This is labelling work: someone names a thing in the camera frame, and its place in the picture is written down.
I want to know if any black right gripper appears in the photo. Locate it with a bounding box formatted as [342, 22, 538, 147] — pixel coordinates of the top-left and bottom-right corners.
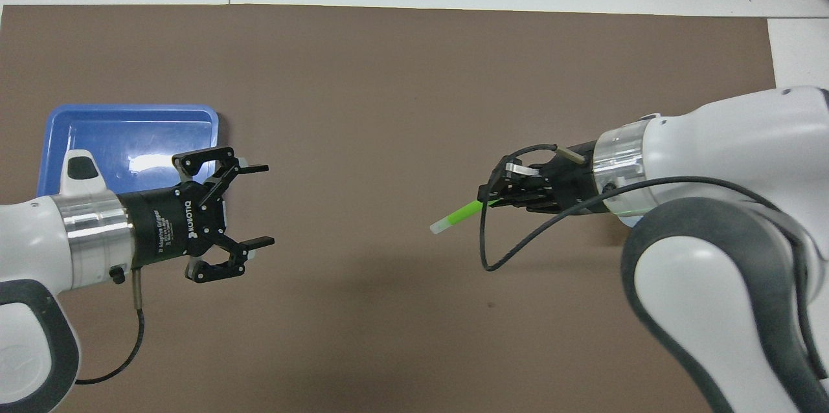
[478, 140, 613, 214]

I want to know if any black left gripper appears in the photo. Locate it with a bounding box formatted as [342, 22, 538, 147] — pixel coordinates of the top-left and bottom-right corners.
[120, 146, 275, 284]

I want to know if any green pen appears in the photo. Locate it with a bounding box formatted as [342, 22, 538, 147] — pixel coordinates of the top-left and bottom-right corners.
[430, 199, 503, 234]

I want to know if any blue plastic tray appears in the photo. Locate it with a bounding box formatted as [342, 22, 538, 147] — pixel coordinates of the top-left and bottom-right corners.
[38, 104, 220, 203]

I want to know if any brown table mat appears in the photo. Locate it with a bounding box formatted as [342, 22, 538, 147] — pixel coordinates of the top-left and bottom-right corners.
[0, 4, 778, 413]

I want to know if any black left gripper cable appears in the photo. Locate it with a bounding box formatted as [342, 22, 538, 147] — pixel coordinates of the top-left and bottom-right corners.
[74, 267, 146, 386]

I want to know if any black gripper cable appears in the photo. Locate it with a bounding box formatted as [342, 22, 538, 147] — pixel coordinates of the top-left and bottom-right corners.
[479, 144, 829, 381]
[74, 267, 146, 386]

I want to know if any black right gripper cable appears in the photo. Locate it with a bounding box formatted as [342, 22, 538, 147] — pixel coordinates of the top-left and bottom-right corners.
[479, 144, 829, 381]

